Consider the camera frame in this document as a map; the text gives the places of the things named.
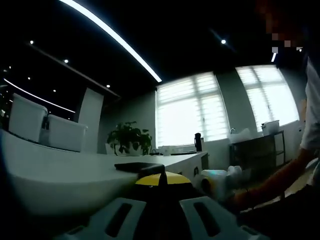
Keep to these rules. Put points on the narrow window with blinds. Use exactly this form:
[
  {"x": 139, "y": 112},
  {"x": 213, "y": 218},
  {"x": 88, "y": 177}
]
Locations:
[{"x": 270, "y": 97}]

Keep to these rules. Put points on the white chair back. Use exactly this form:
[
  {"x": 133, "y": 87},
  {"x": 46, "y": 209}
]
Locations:
[{"x": 108, "y": 149}]

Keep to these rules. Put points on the white plastic bag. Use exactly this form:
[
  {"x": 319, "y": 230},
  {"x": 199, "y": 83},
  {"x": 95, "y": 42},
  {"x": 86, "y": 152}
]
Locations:
[{"x": 241, "y": 135}]

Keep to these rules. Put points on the wide window with blinds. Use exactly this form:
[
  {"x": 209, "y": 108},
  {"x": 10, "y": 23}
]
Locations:
[{"x": 190, "y": 110}]

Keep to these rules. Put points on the small white storage bin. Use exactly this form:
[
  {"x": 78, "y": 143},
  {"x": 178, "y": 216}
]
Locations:
[{"x": 66, "y": 133}]

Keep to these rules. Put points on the white bottle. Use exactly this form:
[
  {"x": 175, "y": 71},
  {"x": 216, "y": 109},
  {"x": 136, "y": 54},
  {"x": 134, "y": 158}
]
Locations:
[{"x": 202, "y": 143}]

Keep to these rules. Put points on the person's white garment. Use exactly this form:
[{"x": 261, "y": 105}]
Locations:
[{"x": 313, "y": 112}]

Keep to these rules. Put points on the large white storage bin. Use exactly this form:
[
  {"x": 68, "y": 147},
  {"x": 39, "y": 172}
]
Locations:
[{"x": 25, "y": 117}]

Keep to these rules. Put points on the small white tub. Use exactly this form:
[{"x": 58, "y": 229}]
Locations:
[{"x": 271, "y": 127}]

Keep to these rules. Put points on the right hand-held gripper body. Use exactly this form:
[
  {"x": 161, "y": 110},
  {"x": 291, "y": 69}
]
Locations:
[{"x": 217, "y": 182}]

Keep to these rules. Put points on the black smartphone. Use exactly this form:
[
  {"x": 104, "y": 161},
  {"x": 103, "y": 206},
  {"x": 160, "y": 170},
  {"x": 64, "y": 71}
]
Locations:
[{"x": 183, "y": 153}]

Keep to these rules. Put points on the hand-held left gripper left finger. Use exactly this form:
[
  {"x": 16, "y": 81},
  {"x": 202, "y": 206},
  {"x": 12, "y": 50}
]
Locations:
[{"x": 107, "y": 222}]

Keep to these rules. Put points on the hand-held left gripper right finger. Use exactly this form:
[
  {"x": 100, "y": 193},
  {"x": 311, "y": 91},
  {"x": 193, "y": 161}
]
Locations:
[{"x": 220, "y": 222}]

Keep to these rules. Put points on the potted green plant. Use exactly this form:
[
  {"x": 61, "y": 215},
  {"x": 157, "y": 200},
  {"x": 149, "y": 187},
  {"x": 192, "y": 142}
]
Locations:
[{"x": 127, "y": 138}]

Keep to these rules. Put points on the black fixed fixture clamp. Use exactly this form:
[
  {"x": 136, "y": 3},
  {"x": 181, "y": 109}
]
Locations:
[{"x": 132, "y": 167}]

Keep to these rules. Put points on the black thermos bottle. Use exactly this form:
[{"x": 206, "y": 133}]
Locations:
[{"x": 198, "y": 142}]

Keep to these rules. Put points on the black metal shelf rack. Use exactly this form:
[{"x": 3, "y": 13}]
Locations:
[{"x": 255, "y": 138}]

